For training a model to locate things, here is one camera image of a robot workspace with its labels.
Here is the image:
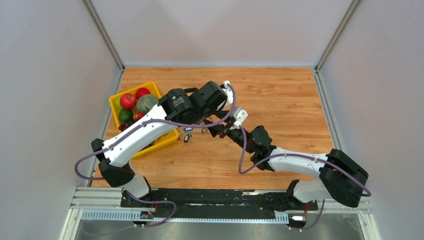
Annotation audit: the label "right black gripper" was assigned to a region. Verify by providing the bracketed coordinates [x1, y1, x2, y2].
[203, 110, 255, 155]

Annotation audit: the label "removed keys with tags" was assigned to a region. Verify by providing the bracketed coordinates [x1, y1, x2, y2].
[177, 127, 194, 144]

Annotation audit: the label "silver keyring with keys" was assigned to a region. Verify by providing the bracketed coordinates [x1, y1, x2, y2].
[201, 127, 209, 135]

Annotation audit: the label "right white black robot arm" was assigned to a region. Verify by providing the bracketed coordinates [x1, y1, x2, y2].
[208, 124, 372, 209]

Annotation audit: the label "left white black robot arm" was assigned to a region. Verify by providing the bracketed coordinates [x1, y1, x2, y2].
[91, 81, 237, 207]

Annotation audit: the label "yellow plastic tray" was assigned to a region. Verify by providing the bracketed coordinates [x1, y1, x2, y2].
[108, 81, 179, 160]

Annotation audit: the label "green netted melon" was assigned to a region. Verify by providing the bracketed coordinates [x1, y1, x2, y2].
[135, 94, 159, 114]

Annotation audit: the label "red apple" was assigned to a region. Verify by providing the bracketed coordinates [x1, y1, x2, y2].
[135, 87, 151, 100]
[119, 93, 137, 110]

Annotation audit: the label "red cherry cluster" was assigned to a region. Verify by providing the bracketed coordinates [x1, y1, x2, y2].
[133, 112, 145, 122]

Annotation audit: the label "green lime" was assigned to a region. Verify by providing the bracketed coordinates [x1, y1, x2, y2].
[118, 109, 133, 123]

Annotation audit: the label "purple grape bunch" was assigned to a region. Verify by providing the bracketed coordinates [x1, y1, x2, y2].
[118, 119, 135, 132]

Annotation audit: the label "light green apple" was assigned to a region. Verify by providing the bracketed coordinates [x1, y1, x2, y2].
[114, 96, 123, 110]

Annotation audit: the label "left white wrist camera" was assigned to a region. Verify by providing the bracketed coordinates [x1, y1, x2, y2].
[221, 80, 235, 99]

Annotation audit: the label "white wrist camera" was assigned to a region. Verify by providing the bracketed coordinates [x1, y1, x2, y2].
[221, 80, 235, 99]
[229, 106, 249, 130]

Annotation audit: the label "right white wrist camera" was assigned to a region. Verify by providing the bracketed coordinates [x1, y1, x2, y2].
[229, 106, 249, 130]

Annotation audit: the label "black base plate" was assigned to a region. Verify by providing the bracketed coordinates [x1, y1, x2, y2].
[120, 188, 318, 218]

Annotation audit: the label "grey slotted cable duct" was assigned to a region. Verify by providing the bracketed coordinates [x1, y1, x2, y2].
[80, 209, 289, 224]

